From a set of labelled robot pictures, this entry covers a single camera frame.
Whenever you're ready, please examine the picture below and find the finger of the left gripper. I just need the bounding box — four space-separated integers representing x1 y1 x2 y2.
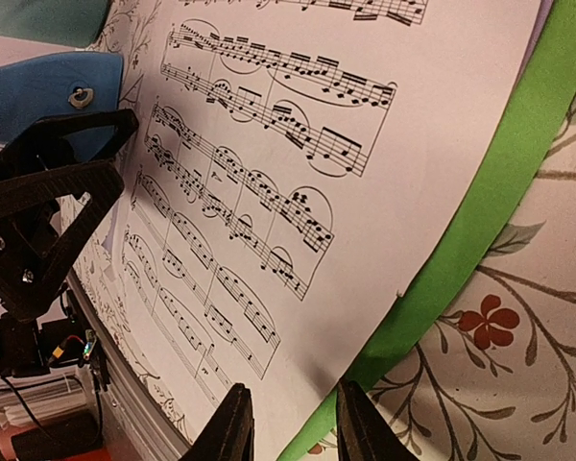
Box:
0 160 124 322
0 109 138 181

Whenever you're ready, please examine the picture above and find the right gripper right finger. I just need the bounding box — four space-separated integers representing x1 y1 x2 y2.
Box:
336 378 418 461

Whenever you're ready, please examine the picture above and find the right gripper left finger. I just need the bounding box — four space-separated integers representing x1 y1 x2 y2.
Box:
180 383 254 461

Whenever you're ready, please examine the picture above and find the blue metronome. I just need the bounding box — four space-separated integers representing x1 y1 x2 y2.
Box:
0 51 124 145

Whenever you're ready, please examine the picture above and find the white sheet music page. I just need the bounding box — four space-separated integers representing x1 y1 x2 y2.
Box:
118 1 540 439

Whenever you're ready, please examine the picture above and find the green paper sheet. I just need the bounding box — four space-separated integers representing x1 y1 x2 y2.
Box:
277 0 576 461

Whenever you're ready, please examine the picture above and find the purple paper sheet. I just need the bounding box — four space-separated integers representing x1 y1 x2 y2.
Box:
521 0 554 66

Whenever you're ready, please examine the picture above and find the teal cylinder cup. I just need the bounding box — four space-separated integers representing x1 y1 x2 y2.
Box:
0 0 111 48

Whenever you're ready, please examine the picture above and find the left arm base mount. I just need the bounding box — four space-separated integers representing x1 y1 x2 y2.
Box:
0 286 110 387

